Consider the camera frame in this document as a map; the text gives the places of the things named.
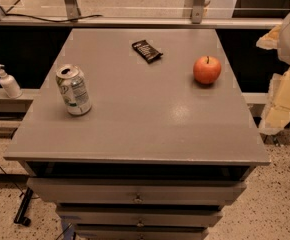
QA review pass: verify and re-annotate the green white 7up can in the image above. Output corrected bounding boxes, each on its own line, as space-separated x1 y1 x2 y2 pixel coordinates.
56 64 92 116

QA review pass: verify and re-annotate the grey drawer cabinet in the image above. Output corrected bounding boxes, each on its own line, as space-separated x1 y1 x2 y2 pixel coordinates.
3 28 272 240

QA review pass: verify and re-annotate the black cable on ledge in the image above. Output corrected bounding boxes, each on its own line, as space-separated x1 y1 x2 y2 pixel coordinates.
4 13 103 23

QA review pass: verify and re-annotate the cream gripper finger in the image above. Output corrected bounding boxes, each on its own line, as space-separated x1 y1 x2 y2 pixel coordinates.
258 67 290 135
256 25 281 50

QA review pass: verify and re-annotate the red apple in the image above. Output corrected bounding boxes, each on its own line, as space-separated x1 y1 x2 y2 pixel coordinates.
193 56 221 85

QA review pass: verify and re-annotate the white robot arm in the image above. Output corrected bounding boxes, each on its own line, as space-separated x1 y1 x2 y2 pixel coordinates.
256 13 290 135

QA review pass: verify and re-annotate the black snack bar wrapper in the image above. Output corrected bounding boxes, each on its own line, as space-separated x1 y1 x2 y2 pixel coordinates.
132 40 163 64

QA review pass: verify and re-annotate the middle drawer with knob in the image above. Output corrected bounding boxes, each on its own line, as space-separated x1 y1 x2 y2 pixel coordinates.
56 206 222 227

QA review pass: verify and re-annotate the bottom drawer with knob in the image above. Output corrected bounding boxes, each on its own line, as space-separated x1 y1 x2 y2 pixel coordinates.
75 225 208 240

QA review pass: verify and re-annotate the black floor stand foot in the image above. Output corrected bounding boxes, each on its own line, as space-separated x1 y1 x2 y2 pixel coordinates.
14 188 33 227

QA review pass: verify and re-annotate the white pump lotion bottle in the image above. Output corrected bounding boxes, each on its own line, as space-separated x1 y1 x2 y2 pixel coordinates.
0 64 22 99

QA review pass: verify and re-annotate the drawer with knob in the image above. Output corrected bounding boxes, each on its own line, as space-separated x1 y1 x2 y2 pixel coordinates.
56 206 222 227
27 178 246 205
75 225 208 240

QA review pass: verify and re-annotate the top drawer with knob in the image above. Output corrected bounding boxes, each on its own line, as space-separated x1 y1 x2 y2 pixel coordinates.
27 178 246 205

